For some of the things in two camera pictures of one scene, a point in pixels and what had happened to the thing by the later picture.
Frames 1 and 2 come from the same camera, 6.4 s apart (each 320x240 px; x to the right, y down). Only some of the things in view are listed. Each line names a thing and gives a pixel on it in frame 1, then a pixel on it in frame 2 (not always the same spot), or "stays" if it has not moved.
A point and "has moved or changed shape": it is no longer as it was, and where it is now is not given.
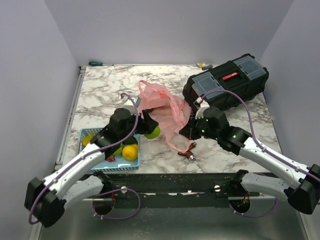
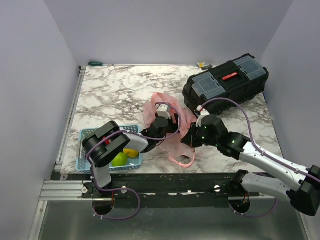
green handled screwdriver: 96,64 stays
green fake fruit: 154,134 has moved or changed shape
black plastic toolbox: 245,75 stays
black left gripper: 147,124 → 174,127
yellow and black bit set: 204,66 stays
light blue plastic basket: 120,163 stays
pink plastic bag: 171,112 has moved or changed shape
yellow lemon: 130,152 stays
